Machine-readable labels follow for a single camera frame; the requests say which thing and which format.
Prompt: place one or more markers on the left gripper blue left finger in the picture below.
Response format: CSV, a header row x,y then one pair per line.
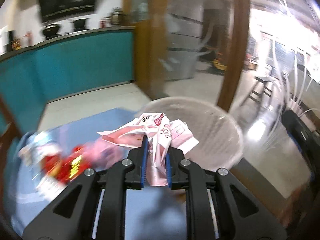
x,y
144,161

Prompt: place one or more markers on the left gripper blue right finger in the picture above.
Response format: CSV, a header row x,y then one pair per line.
x,y
168,170

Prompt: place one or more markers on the small pink wrapper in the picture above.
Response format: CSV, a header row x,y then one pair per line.
x,y
102,154

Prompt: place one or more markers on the red snack wrapper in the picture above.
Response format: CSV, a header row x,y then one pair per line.
x,y
65,169

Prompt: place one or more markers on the clear blue plastic bag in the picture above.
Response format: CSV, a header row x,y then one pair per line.
x,y
39,149

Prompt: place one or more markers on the pink plastic trash basket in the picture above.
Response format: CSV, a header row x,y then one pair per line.
x,y
219,135

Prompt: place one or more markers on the teal lower kitchen cabinets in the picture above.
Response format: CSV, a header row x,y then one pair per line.
x,y
70,64

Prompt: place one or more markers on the wooden stool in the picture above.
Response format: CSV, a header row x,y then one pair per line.
x,y
263,88

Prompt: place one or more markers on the small red canister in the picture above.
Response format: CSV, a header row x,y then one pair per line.
x,y
102,24

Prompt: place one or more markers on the steel stock pot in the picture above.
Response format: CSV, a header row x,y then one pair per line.
x,y
116,17

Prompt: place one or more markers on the carved wooden chair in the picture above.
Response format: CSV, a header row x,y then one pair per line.
x,y
10,133

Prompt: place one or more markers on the black cooking pot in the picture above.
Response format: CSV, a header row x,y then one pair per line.
x,y
79,24

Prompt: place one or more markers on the silver refrigerator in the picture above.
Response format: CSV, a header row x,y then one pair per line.
x,y
184,23

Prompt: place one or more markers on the black wok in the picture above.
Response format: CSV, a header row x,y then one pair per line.
x,y
51,31

